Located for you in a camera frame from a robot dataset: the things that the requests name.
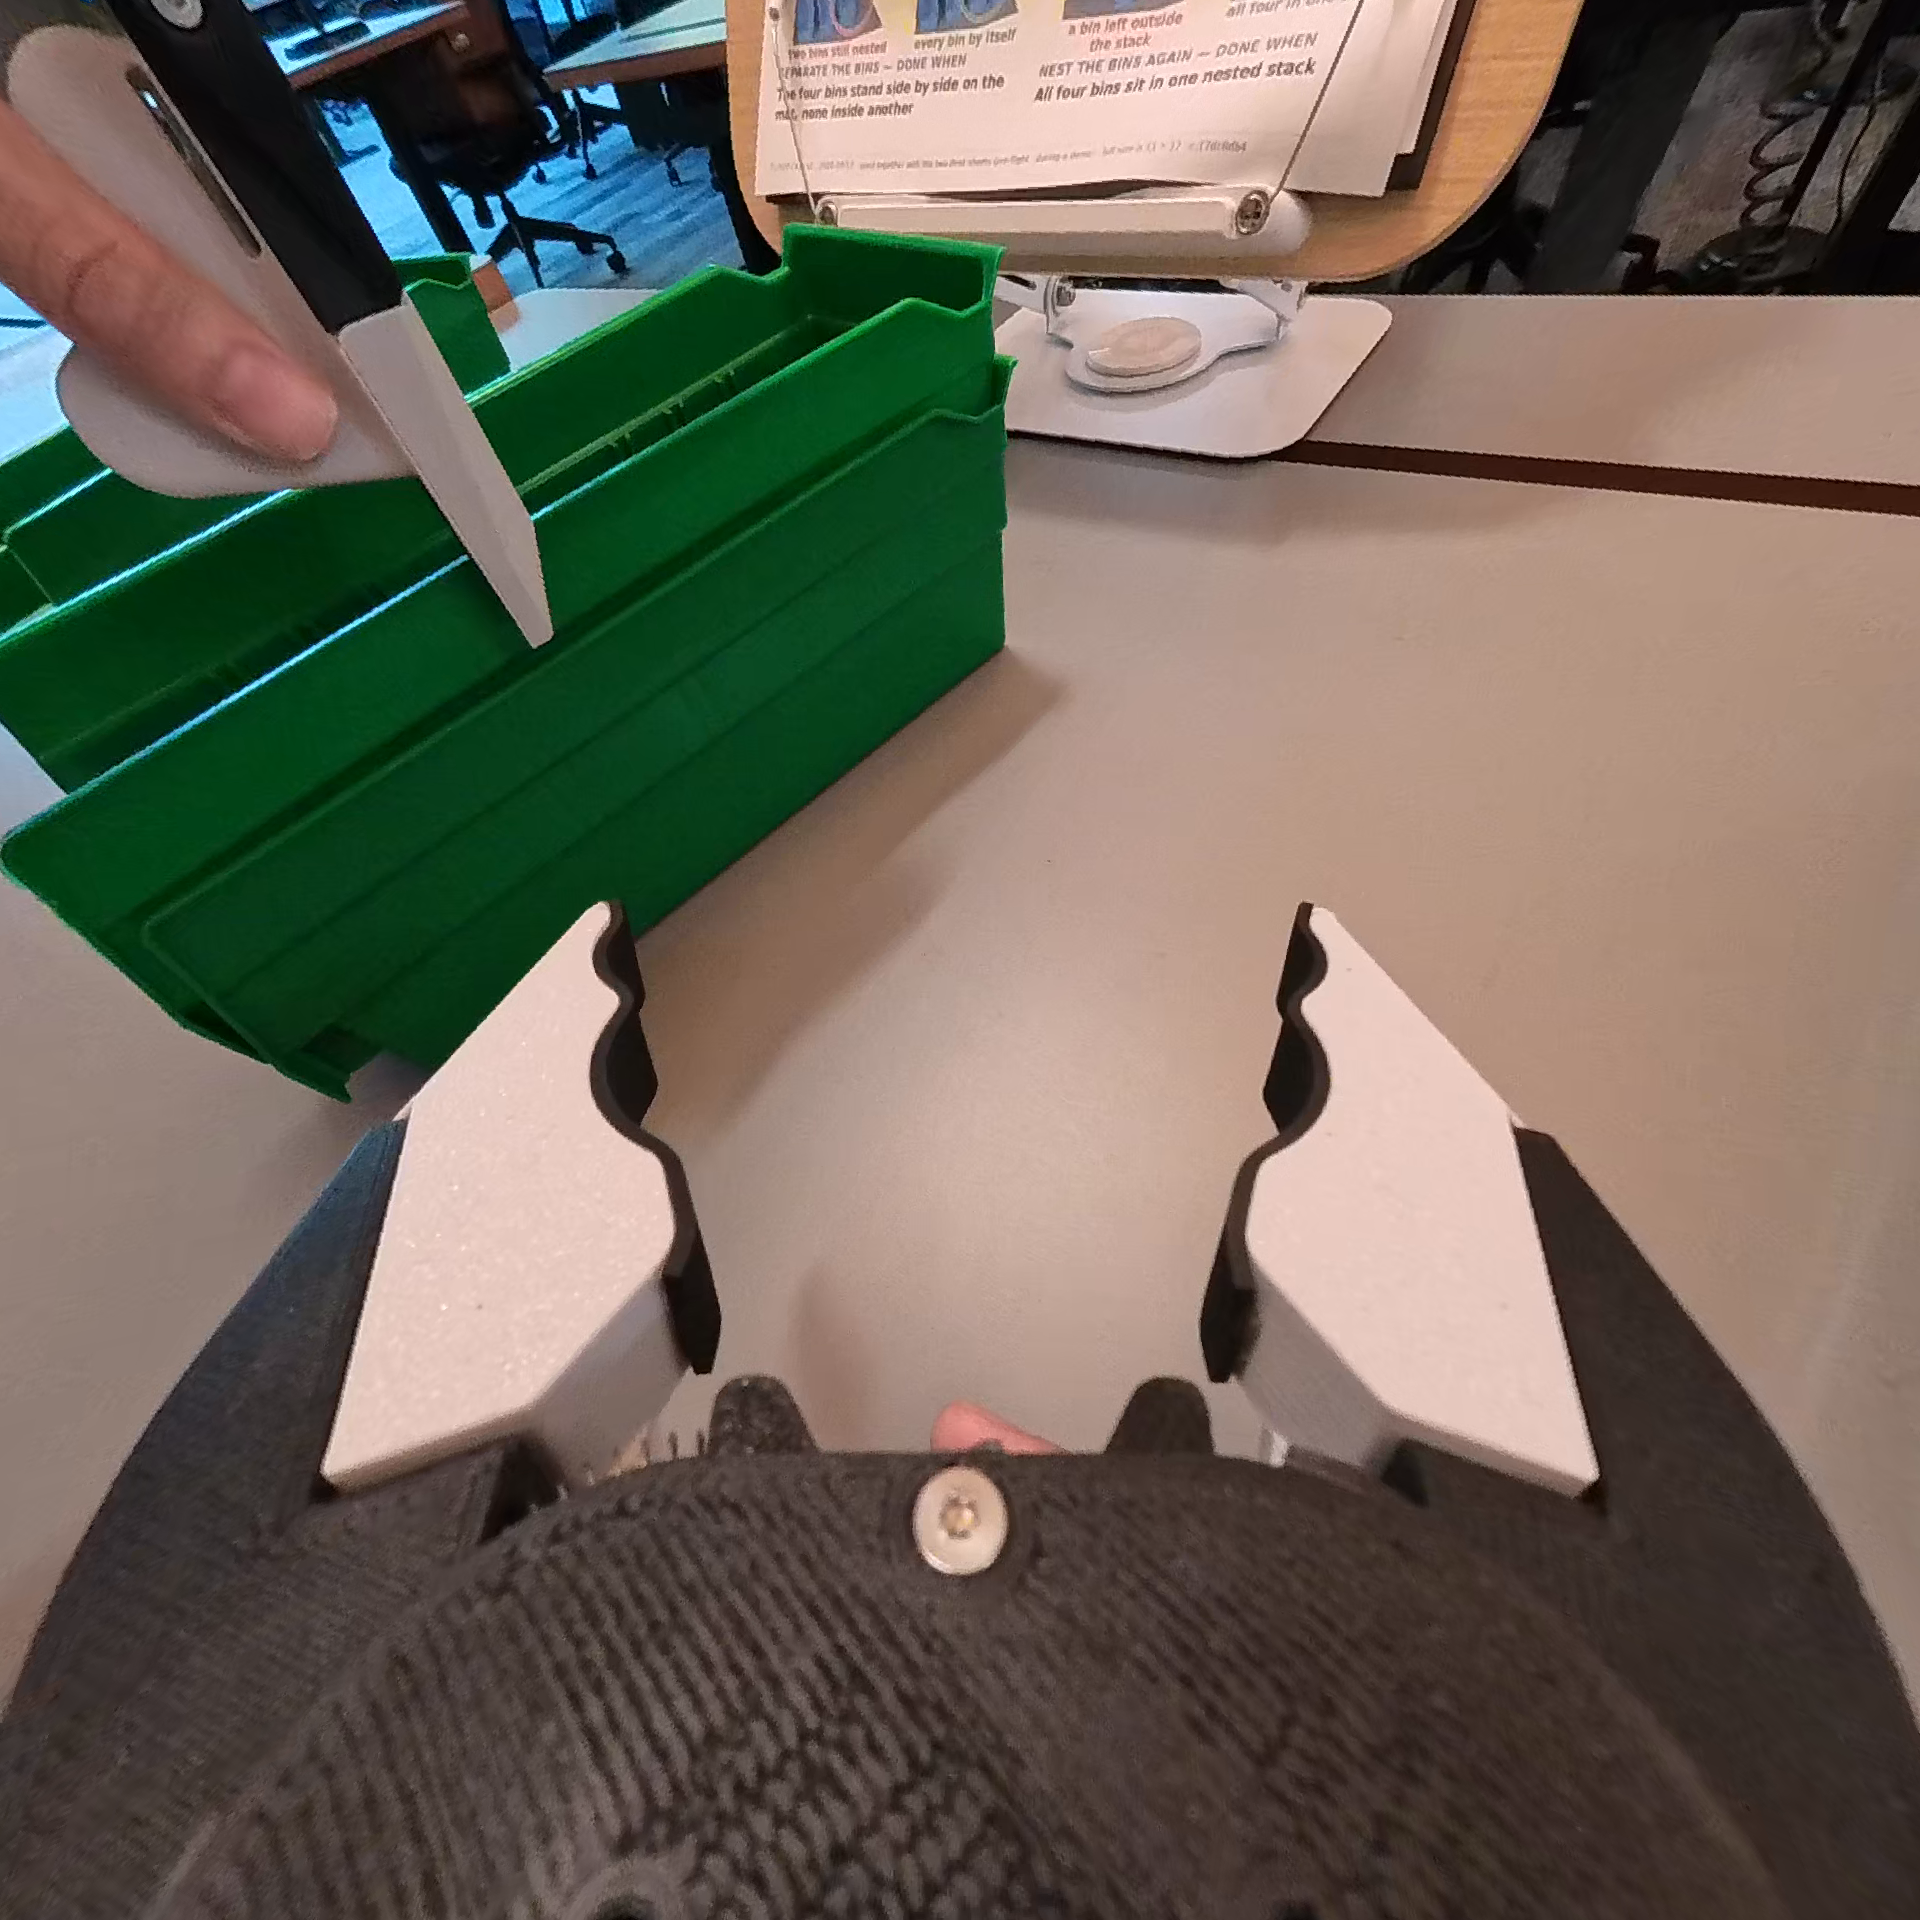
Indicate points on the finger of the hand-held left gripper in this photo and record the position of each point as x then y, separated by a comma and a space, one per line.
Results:
451, 435

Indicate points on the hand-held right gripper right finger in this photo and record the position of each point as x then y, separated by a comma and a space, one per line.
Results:
1410, 1245

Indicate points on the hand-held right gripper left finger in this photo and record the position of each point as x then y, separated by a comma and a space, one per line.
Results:
510, 1245

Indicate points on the grey desk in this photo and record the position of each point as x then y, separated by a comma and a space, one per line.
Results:
1275, 751

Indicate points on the printed instruction sheet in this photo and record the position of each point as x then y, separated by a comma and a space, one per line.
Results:
1050, 106

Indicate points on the person's right hand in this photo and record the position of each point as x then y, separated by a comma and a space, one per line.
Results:
991, 1434

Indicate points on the black office chair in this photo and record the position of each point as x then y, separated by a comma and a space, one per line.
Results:
495, 136

